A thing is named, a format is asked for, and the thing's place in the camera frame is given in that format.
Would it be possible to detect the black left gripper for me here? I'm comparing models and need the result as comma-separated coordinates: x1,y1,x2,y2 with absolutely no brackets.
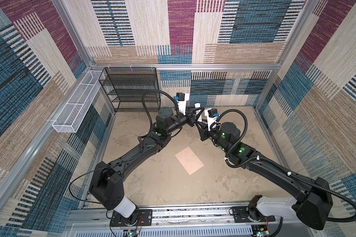
165,107,203,137

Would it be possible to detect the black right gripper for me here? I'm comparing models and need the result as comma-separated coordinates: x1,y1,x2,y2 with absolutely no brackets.
195,118,230,153

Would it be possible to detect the white glue stick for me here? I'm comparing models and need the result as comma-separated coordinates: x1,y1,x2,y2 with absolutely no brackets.
194,103,203,122

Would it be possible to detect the pink envelope with flap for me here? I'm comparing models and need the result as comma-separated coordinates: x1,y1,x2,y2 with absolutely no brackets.
175,147,204,175

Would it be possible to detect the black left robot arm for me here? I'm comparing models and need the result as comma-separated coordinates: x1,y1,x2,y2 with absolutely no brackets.
89,107,204,225

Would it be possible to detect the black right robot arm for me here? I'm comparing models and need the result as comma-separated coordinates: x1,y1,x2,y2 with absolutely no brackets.
197,122,333,230

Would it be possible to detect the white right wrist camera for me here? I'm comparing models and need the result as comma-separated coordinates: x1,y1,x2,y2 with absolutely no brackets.
204,108,219,131

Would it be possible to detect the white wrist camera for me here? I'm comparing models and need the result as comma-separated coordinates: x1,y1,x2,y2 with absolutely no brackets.
175,92,190,115
204,108,219,131

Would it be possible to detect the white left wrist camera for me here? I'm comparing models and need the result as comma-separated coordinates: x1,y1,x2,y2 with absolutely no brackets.
175,92,190,115

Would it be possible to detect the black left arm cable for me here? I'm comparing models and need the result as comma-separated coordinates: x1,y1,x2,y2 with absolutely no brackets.
68,89,183,237

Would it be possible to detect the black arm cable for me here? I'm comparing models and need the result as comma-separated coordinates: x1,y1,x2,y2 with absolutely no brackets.
218,109,356,237
68,89,183,237

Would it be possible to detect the black wire shelf rack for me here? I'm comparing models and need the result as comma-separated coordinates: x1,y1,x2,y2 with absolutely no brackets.
99,67,159,112

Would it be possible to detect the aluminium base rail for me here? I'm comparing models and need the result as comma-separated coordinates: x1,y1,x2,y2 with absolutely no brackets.
62,202,326,237

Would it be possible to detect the white wire mesh basket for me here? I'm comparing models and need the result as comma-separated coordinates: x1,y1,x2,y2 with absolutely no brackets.
52,71,101,133

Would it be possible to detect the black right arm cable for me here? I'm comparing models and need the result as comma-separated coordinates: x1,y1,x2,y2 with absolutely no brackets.
218,109,356,237

